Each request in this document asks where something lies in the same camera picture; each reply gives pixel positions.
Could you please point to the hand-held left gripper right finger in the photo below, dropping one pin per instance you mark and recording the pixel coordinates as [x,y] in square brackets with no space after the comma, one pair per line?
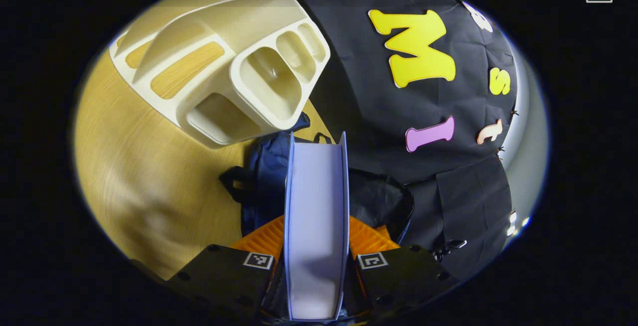
[403,278]

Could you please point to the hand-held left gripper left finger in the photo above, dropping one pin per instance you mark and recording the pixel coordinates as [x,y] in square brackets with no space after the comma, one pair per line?
[224,276]

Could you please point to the blue schoolbag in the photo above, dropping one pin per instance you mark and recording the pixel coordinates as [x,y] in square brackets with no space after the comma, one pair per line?
[266,181]

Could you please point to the grey cover book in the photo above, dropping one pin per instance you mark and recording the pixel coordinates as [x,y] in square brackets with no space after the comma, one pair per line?
[316,216]

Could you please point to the cream plastic bookshelf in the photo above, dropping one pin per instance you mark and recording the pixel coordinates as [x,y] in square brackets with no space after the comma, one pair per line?
[214,22]

